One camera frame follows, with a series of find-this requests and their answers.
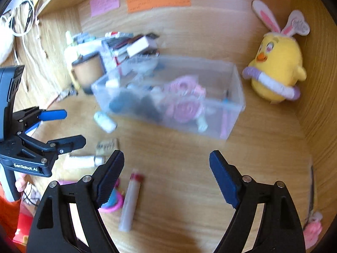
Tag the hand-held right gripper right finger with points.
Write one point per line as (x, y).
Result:
(223, 179)

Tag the person's left forearm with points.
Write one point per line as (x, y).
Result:
(8, 213)

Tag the yellow chick plush toy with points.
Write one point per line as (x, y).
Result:
(279, 63)

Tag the white rectangular box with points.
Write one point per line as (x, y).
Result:
(139, 46)

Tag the small blue cup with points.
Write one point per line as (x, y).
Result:
(114, 197)

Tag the red and white marker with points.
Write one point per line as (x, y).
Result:
(113, 34)

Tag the person's left hand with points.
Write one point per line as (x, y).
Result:
(20, 185)

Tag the beige tube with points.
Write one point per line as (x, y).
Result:
(129, 205)

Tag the orange paper note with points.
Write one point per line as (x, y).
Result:
(158, 1)

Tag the brown mug with lid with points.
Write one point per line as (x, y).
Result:
(87, 71)

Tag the stack of books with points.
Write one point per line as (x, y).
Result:
(115, 50)

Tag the clear plastic storage box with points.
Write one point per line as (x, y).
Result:
(173, 66)

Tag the white teal tube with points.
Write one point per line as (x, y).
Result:
(105, 121)

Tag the pink and blue tape rolls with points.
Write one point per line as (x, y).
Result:
(113, 209)

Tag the pink paper note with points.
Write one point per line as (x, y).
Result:
(105, 2)

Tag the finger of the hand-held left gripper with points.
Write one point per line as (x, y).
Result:
(54, 115)
(71, 142)

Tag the pink pen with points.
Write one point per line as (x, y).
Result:
(225, 123)

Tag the white fluffy toy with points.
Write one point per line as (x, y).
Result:
(4, 44)

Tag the pink plush toy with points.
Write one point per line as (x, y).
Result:
(313, 232)

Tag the white lotion bottle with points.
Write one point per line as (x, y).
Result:
(71, 50)

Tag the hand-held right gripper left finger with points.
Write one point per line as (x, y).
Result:
(110, 179)

